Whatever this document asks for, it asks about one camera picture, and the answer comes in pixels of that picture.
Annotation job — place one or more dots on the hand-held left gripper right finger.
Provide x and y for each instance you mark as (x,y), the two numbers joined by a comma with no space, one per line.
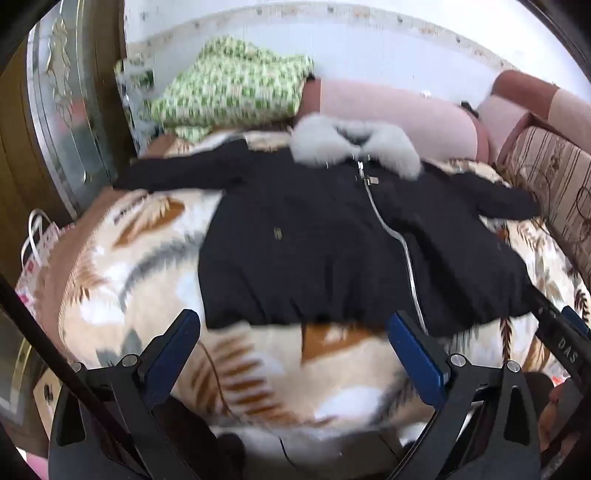
(415,357)

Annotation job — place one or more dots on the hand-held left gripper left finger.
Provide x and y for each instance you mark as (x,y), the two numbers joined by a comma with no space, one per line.
(178,344)

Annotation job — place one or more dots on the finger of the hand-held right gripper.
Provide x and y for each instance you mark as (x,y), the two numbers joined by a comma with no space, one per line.
(575,317)

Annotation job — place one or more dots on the black coat with fur collar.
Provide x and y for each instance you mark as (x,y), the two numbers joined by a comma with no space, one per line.
(300,230)

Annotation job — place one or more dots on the person's right hand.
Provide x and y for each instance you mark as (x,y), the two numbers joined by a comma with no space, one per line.
(550,415)

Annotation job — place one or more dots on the leaf print blanket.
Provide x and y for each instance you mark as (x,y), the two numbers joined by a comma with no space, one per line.
(138,277)

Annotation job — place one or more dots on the striped sofa cushion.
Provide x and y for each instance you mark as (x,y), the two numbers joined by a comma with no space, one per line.
(554,180)

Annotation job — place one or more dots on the white shopping bag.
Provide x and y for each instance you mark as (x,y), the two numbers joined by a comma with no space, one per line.
(39,249)

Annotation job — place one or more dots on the pink sofa armrest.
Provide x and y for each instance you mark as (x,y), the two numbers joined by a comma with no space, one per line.
(526,92)

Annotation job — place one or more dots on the small black object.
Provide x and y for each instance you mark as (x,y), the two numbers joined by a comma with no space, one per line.
(468,107)

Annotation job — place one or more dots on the clear plastic bag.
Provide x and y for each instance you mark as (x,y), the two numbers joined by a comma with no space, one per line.
(136,101)

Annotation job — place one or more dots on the pink sofa backrest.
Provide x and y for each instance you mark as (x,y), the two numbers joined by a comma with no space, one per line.
(392,110)

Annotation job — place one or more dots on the wooden cabinet with mirror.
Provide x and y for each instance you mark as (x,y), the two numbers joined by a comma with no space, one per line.
(69,115)

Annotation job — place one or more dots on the green patterned pillow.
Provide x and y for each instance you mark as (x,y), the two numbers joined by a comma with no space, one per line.
(231,87)

